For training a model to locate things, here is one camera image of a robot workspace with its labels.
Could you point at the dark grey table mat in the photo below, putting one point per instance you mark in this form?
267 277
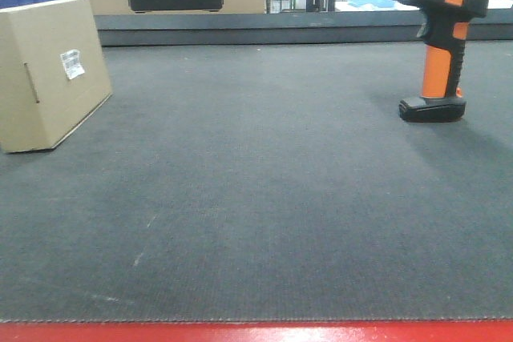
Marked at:
267 183

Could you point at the grey raised table ledge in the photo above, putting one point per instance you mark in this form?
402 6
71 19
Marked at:
258 29

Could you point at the light blue tray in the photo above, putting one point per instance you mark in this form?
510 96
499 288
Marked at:
371 5

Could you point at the white barcode label sticker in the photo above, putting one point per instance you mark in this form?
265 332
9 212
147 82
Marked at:
72 65

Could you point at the orange black barcode scanner gun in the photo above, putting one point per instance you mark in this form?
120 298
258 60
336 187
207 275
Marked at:
444 32

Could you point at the small brown cardboard package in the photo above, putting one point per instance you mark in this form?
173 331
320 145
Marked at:
40 107

